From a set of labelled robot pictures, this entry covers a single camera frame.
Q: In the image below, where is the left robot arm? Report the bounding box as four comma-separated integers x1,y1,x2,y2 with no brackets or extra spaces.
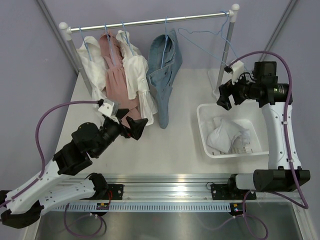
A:
0,109,148,229

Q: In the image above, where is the metal clothes rack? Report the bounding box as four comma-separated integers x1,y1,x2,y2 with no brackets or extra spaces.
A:
58,3,240,96

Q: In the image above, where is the blue denim skirt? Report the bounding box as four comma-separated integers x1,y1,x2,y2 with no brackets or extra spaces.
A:
146,29,183,129

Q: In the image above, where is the white shirt on hanger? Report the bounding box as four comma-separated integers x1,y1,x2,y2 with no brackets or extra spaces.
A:
76,36,109,100

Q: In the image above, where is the blue hanger of dress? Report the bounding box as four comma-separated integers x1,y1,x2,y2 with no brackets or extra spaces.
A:
104,23,116,66

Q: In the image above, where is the blue hanger of denim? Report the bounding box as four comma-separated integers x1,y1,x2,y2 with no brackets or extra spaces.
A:
161,16,168,68

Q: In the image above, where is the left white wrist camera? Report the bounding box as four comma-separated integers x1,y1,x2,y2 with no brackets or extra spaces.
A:
97,98,120,124

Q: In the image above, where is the light blue white skirt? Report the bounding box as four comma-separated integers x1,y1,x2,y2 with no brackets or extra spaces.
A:
206,117,251,154

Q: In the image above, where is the blue hanger of blouse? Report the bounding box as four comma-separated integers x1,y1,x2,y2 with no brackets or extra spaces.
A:
121,21,134,55

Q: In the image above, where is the white slotted cable duct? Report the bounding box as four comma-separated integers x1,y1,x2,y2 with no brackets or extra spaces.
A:
53,202,231,213

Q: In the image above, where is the white plastic basket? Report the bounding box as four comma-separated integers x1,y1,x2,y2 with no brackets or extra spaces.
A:
196,101,269,161

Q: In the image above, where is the white ruffled blouse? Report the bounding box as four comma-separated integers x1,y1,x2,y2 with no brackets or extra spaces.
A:
116,30,158,126

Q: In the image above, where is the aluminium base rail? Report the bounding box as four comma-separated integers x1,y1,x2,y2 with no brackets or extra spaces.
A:
57,173,311,204

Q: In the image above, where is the pink dress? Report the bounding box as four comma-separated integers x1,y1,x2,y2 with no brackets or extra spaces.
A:
98,31,141,120

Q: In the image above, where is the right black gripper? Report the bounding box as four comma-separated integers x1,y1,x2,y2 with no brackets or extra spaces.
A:
217,70,260,111

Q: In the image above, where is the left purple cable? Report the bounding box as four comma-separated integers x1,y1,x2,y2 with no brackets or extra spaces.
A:
0,99,107,237

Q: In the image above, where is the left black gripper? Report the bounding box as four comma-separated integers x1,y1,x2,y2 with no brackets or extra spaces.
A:
93,109,148,158

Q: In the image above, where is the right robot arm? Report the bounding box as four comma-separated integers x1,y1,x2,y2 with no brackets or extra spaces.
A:
217,60,311,198

